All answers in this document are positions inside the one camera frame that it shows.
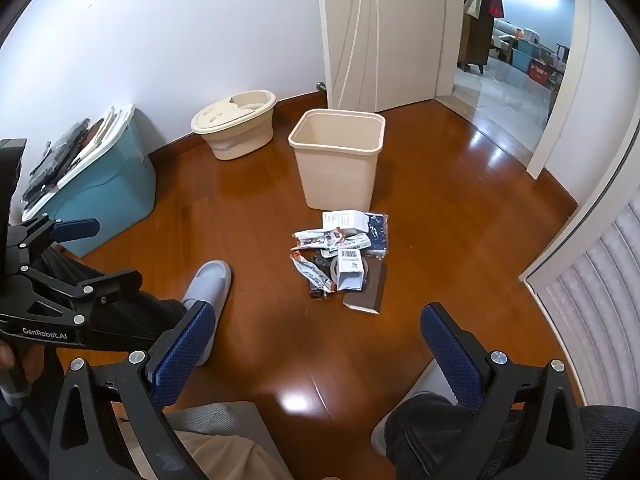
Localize person's left leg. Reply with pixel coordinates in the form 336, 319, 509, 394
42, 247, 188, 351

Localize brown tape roll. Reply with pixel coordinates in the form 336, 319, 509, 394
327, 255, 372, 288

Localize person's left grey slipper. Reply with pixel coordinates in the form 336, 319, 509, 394
181, 260, 233, 368

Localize white carton box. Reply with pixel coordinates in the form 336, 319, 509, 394
321, 209, 369, 235

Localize dark folded cloth stack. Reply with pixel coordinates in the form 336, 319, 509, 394
22, 117, 93, 206

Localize clothes rack with clothes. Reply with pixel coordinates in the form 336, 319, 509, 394
462, 0, 506, 73

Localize brown wood-grain box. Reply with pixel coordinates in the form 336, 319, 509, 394
342, 260, 388, 316

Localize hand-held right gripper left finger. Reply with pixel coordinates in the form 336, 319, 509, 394
47, 300, 221, 480

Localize red box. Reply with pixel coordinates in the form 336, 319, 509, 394
530, 57, 556, 83

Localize person's right grey slipper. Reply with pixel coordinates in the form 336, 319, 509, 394
371, 360, 451, 456

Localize white door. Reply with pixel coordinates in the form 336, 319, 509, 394
315, 0, 468, 113

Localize white folded papers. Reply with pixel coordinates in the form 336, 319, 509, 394
87, 106, 126, 148

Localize blue storage box white lid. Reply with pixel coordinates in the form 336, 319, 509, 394
20, 104, 157, 258

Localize beige round mop bucket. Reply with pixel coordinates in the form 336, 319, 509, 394
191, 90, 278, 161

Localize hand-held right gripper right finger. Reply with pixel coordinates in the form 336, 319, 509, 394
420, 302, 596, 480

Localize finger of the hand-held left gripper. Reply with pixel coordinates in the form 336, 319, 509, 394
6, 214, 100, 262
24, 266, 144, 325

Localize dark blue packet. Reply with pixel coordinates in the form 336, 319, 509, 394
365, 213, 390, 261

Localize white sofa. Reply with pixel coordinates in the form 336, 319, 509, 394
492, 20, 526, 53

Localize white ribbed panel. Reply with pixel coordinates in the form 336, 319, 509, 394
520, 200, 640, 411

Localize white barcode wrapper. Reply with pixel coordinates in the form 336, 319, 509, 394
336, 232, 373, 252

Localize beige plastic waste bin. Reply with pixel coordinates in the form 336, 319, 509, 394
287, 108, 387, 212

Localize white snack wrapper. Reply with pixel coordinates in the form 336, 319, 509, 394
292, 228, 346, 252

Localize beige cloth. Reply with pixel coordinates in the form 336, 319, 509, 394
175, 430, 281, 480

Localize person's grey slipper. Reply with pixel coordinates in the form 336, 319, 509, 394
371, 360, 451, 456
181, 260, 233, 368

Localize blue crate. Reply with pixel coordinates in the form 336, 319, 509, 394
515, 40, 543, 73

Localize person's leg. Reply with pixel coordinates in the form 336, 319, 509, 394
384, 392, 640, 480
42, 247, 188, 351

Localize person's right leg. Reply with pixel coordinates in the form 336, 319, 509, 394
384, 392, 640, 480

